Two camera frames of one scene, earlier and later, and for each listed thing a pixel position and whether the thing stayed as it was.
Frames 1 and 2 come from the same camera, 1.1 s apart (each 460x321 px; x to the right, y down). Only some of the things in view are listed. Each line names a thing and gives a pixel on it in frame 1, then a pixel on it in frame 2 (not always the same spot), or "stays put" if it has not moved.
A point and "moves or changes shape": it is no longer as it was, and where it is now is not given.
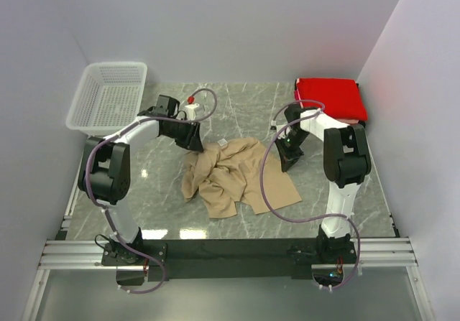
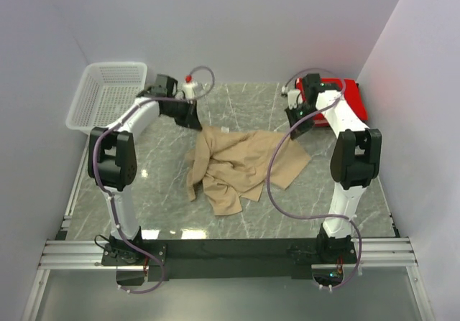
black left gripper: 195,142 -> 192,121
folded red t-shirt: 340,98 stays put
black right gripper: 288,159 -> 301,128
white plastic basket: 108,95 stays put
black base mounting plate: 215,259 stays put
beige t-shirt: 227,172 moves or changes shape
